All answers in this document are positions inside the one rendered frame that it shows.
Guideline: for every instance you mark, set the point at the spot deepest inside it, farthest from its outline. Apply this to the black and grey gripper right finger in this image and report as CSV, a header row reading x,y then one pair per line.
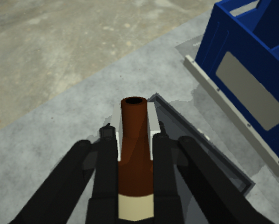
x,y
218,198

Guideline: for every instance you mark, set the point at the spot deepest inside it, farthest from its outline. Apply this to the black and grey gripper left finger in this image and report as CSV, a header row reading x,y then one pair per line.
x,y
56,198

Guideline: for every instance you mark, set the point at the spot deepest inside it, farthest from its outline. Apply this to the dark grey rectangular tray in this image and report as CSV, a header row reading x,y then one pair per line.
x,y
175,126

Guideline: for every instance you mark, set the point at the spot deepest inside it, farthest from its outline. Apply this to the dark blue divided crate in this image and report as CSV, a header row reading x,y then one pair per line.
x,y
242,66

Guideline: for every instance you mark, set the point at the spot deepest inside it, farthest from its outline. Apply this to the brown glass bottle with cream label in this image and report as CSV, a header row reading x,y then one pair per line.
x,y
135,170

